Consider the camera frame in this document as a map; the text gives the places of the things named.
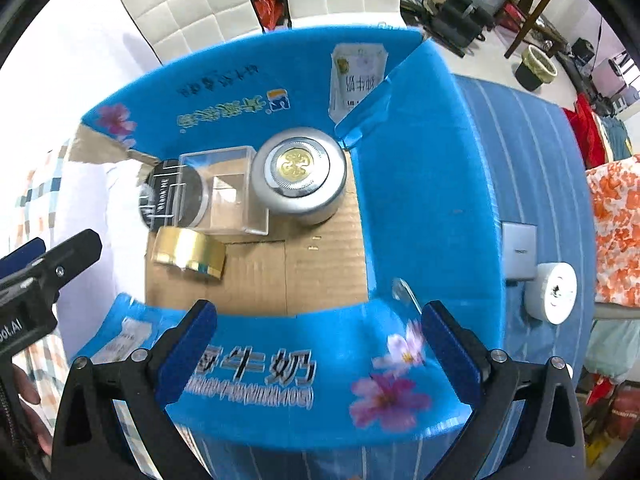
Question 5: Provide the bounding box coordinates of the person's hand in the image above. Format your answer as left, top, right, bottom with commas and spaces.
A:
12, 364, 54, 456

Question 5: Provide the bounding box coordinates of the blue striped tablecloth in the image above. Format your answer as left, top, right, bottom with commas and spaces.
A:
188, 77, 596, 479

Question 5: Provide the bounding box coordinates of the plaid checkered cloth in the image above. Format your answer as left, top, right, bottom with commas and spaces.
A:
1, 159, 150, 479

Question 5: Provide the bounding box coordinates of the black round tin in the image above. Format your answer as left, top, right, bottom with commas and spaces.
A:
139, 159, 208, 233

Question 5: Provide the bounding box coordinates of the teal cloth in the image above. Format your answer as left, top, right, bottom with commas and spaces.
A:
584, 318, 639, 384

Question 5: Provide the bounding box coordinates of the white round jar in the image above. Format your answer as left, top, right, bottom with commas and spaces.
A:
524, 262, 577, 325

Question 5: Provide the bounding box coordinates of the dark bucket with liner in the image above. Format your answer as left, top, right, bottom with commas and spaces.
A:
514, 44, 558, 91

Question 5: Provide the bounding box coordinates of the orange floral cloth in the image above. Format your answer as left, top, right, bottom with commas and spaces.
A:
586, 154, 640, 308

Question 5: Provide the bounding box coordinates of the left white padded chair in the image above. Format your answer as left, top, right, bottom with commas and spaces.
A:
120, 0, 264, 65

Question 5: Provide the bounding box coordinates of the gold round tin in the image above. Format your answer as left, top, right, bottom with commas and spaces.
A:
152, 226, 226, 280

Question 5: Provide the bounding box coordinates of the blue milk carton box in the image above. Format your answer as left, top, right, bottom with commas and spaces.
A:
74, 24, 504, 461

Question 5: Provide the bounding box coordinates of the clear plastic box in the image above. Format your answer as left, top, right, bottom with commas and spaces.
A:
174, 146, 269, 236

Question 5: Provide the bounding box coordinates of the red cloth item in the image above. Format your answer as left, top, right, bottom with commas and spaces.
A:
564, 93, 608, 169

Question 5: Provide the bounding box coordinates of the silver round tin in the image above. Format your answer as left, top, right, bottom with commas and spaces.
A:
250, 127, 347, 226

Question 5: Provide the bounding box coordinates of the black weight bench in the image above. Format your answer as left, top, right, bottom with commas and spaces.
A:
428, 0, 506, 50

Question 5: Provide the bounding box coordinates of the white power adapter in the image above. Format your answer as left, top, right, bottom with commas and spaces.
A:
501, 222, 537, 282

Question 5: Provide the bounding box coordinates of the brown wooden chair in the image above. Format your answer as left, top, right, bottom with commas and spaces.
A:
503, 0, 560, 58

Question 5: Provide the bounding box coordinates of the red plastic bag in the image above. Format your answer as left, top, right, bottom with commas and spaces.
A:
253, 0, 284, 32

